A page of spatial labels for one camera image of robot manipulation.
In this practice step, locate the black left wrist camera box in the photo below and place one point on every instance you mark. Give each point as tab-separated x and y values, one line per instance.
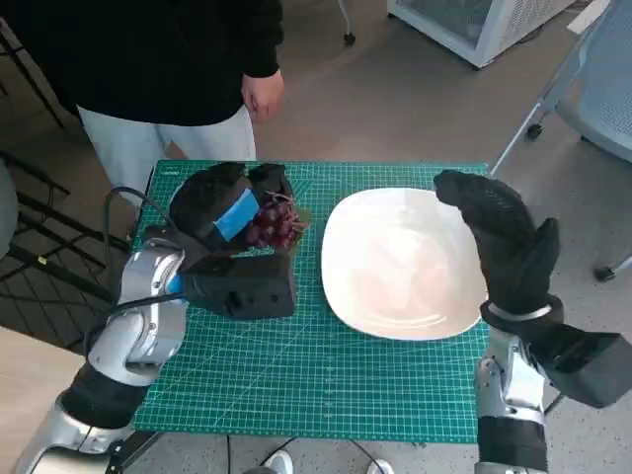
247	286

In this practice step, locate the white cabinet with glass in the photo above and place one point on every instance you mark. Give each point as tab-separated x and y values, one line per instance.
454	24

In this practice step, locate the grey mesh chair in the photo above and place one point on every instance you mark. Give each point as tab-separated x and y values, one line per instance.
607	99

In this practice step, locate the white shoe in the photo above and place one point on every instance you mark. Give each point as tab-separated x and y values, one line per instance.
279	462
381	467

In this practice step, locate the white plate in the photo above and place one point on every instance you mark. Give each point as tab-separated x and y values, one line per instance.
395	266

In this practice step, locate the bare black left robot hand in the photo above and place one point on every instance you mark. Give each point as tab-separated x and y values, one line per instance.
212	202

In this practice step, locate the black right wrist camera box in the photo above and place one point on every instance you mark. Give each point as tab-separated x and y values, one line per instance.
587	365

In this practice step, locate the person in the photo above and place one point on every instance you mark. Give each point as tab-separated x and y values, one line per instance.
148	54

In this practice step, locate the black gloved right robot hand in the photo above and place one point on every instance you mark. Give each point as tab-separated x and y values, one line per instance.
508	247

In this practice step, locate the red toy grape bunch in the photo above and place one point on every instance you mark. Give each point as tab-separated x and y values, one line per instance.
271	227

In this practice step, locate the black metal rack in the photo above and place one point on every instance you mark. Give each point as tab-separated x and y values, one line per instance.
49	291

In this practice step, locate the person's left hand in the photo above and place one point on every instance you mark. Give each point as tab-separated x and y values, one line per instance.
264	94

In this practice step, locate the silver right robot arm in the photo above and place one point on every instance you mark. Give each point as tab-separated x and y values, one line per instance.
513	390

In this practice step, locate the beige cardboard piece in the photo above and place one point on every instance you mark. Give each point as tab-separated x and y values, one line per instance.
590	15

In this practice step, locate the green cutting mat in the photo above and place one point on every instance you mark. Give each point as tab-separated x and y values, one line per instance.
306	375

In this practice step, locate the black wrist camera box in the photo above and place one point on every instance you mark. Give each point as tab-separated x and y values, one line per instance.
247	286
587	365

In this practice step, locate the grey chair legs with casters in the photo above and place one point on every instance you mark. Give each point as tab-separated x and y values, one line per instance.
349	38

